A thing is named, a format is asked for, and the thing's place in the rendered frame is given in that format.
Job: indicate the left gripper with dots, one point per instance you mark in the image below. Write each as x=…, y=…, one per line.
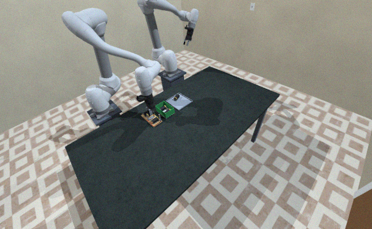
x=190, y=29

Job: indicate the green open box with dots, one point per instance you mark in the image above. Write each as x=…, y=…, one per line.
x=169, y=113

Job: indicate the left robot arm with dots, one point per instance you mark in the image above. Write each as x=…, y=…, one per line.
x=168, y=58

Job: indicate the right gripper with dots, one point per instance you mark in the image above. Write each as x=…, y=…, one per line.
x=147, y=96

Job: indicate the tan battery holder board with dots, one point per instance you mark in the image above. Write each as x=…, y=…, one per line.
x=148, y=119

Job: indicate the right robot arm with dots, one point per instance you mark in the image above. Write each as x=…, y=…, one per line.
x=89, y=25

